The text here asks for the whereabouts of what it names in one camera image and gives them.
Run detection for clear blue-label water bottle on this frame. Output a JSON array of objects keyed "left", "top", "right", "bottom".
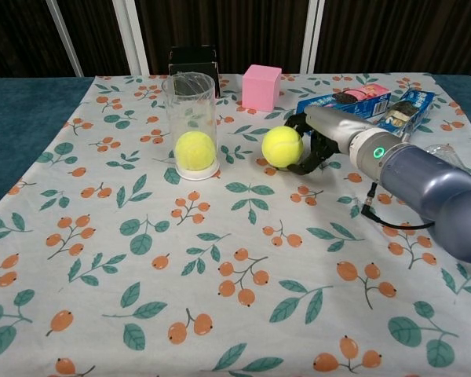
[{"left": 423, "top": 143, "right": 471, "bottom": 174}]

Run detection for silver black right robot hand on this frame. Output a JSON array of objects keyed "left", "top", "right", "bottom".
[{"left": 284, "top": 104, "right": 362, "bottom": 176}]

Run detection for clear plastic tube container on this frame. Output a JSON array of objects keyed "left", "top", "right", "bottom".
[{"left": 161, "top": 71, "right": 221, "bottom": 182}]

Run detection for black cable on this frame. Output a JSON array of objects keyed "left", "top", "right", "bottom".
[{"left": 360, "top": 182, "right": 437, "bottom": 230}]

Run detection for floral leaf berry tablecloth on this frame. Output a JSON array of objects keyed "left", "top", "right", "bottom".
[{"left": 0, "top": 72, "right": 471, "bottom": 377}]

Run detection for teal velvet table cover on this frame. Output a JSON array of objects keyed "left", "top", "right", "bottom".
[{"left": 0, "top": 73, "right": 471, "bottom": 217}]

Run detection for yellow Teloon printed tennis ball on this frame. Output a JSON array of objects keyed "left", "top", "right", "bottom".
[{"left": 175, "top": 131, "right": 216, "bottom": 171}]

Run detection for plain yellow tennis ball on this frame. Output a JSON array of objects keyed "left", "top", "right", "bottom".
[{"left": 261, "top": 126, "right": 304, "bottom": 169}]

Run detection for white frame post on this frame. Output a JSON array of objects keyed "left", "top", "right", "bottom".
[
  {"left": 300, "top": 0, "right": 326, "bottom": 75},
  {"left": 112, "top": 0, "right": 150, "bottom": 75},
  {"left": 45, "top": 0, "right": 85, "bottom": 78}
]

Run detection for pink cube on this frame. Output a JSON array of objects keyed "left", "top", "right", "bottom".
[{"left": 241, "top": 64, "right": 283, "bottom": 113}]

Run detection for black box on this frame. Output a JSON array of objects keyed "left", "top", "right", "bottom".
[{"left": 169, "top": 46, "right": 222, "bottom": 99}]

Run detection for blue pink cookie box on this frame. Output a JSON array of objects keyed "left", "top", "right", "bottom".
[{"left": 296, "top": 82, "right": 392, "bottom": 121}]

